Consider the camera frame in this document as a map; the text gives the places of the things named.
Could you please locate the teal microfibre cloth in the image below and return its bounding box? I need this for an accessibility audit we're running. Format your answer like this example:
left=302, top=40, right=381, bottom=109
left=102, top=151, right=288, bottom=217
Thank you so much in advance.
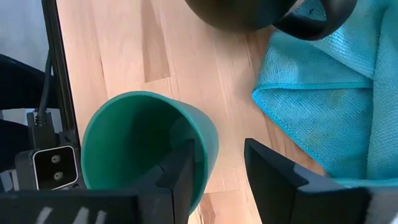
left=251, top=0, right=398, bottom=188

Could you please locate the green plastic cup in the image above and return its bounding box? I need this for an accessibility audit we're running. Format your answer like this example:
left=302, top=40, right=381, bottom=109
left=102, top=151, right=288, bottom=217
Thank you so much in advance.
left=80, top=90, right=220, bottom=216

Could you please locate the black camera cable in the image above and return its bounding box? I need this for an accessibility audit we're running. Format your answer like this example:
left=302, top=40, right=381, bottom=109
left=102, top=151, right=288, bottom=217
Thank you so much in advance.
left=26, top=51, right=57, bottom=149

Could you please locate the black aluminium table frame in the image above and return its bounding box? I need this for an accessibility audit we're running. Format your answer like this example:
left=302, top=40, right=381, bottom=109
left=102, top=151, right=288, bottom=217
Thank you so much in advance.
left=41, top=0, right=82, bottom=147

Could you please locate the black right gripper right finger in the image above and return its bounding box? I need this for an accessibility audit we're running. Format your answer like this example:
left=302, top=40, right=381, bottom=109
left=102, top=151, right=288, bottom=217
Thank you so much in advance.
left=244, top=138, right=373, bottom=224

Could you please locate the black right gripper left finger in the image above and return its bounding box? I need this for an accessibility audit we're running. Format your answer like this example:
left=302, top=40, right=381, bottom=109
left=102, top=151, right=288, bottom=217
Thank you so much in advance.
left=135, top=138, right=197, bottom=224

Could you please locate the black round handled mug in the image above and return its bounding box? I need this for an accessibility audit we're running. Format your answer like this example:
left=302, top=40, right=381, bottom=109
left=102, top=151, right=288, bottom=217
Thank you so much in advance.
left=183, top=0, right=358, bottom=42

